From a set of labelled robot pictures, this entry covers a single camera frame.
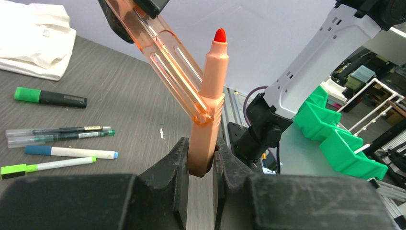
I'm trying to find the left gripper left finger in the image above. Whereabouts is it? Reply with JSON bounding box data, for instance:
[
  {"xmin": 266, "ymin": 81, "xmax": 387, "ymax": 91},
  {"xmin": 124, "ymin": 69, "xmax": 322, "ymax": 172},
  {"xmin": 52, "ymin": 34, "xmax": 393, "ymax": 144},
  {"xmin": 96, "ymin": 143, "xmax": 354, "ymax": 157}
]
[{"xmin": 136, "ymin": 138, "xmax": 189, "ymax": 230}]

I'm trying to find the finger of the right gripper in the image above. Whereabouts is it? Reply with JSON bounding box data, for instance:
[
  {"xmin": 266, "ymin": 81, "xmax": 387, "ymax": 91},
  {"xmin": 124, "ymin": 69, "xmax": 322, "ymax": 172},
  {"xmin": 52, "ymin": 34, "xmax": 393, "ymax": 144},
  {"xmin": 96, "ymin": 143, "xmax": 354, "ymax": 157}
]
[
  {"xmin": 133, "ymin": 0, "xmax": 169, "ymax": 19},
  {"xmin": 98, "ymin": 0, "xmax": 134, "ymax": 44}
]

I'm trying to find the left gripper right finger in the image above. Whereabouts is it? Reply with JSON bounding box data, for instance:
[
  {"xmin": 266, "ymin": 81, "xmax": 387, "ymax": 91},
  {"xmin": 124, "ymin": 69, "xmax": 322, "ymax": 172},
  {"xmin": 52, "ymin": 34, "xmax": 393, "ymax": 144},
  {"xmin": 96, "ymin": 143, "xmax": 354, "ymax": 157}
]
[{"xmin": 213, "ymin": 138, "xmax": 253, "ymax": 230}]

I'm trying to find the orange highlighter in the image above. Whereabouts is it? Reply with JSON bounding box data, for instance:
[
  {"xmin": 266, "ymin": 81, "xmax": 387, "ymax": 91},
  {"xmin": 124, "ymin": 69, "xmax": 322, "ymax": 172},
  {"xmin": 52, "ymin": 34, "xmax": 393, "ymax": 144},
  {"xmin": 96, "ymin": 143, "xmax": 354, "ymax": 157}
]
[{"xmin": 106, "ymin": 0, "xmax": 229, "ymax": 177}]

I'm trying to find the black green highlighter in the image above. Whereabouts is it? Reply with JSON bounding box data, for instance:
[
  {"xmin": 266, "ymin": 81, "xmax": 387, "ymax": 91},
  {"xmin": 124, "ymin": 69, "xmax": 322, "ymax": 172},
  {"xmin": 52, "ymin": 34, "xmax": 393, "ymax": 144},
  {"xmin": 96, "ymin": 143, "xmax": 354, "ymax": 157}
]
[{"xmin": 14, "ymin": 87, "xmax": 88, "ymax": 108}]

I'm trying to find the black pen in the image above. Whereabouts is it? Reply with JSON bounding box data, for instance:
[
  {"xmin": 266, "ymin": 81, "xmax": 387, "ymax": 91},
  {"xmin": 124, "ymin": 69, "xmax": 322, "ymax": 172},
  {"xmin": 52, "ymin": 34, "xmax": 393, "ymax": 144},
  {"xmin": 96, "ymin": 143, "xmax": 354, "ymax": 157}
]
[{"xmin": 5, "ymin": 126, "xmax": 112, "ymax": 138}]

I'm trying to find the white blue marker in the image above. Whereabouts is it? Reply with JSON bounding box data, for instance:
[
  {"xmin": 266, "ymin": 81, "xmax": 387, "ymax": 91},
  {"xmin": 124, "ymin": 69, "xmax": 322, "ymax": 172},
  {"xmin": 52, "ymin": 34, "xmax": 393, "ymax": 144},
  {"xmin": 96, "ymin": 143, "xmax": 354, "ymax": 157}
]
[{"xmin": 24, "ymin": 145, "xmax": 119, "ymax": 160}]

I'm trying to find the green gel pen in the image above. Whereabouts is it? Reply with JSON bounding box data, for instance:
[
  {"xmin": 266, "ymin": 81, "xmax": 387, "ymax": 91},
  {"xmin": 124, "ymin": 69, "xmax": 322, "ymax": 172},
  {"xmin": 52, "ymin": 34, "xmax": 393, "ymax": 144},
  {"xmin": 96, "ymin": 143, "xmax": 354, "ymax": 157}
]
[{"xmin": 7, "ymin": 129, "xmax": 115, "ymax": 148}]

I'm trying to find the white marker pen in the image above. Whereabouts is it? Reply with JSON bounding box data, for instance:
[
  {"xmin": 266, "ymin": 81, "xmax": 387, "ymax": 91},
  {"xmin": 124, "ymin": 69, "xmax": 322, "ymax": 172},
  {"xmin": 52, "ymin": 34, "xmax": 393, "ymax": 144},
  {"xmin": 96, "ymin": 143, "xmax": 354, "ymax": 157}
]
[{"xmin": 0, "ymin": 157, "xmax": 97, "ymax": 180}]

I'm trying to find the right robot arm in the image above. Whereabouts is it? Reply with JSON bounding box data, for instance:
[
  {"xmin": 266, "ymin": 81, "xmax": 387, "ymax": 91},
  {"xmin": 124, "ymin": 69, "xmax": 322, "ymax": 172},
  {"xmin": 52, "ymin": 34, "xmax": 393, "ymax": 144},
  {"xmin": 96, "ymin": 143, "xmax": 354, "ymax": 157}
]
[{"xmin": 99, "ymin": 0, "xmax": 406, "ymax": 172}]

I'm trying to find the white cloth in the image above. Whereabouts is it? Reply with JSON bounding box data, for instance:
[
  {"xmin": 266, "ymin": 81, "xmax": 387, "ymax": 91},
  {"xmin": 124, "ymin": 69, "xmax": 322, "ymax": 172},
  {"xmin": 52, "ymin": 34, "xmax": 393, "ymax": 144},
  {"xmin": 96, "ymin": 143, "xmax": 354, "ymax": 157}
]
[{"xmin": 0, "ymin": 0, "xmax": 77, "ymax": 81}]

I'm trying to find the green plastic bin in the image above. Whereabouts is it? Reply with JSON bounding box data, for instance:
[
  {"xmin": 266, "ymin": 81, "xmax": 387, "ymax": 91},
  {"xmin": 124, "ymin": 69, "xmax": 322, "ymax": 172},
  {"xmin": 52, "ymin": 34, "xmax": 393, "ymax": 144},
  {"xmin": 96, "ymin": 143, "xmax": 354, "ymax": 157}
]
[{"xmin": 294, "ymin": 86, "xmax": 388, "ymax": 180}]

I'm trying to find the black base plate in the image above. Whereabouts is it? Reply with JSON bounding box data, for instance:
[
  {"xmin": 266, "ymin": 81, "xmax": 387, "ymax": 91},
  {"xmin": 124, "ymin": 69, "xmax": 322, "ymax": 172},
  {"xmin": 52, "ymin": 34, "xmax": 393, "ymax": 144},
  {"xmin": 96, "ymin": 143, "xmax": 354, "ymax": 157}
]
[{"xmin": 227, "ymin": 122, "xmax": 248, "ymax": 155}]

